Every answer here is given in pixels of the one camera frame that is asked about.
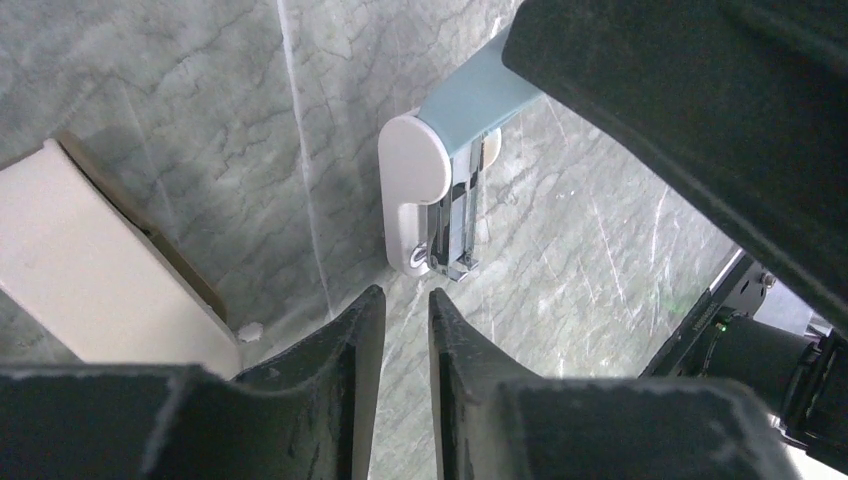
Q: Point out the beige small stapler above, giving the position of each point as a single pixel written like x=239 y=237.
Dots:
x=95 y=272

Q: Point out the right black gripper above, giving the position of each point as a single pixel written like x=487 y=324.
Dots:
x=802 y=378

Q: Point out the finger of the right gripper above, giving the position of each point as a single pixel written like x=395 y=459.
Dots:
x=740 y=106

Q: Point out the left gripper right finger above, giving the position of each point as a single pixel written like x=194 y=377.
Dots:
x=495 y=419

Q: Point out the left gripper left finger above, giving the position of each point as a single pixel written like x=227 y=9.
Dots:
x=306 y=413

